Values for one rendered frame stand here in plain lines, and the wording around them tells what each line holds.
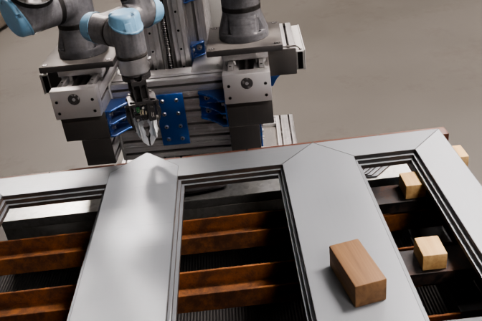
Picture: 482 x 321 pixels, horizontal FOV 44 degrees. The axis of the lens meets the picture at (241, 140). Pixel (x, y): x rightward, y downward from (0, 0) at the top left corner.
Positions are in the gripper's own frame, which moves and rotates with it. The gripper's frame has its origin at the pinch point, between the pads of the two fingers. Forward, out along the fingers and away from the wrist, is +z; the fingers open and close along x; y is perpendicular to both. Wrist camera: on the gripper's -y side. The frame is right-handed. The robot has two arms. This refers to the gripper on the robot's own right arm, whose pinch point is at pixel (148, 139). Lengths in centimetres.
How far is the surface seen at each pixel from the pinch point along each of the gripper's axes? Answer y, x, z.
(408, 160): 28, 61, 7
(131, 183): 11.4, -7.0, 5.0
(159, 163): 4.7, 1.2, 5.0
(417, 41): -237, 224, 90
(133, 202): 20.2, -7.7, 5.1
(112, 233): 30.4, -13.6, 5.1
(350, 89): -183, 143, 90
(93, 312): 54, -19, 5
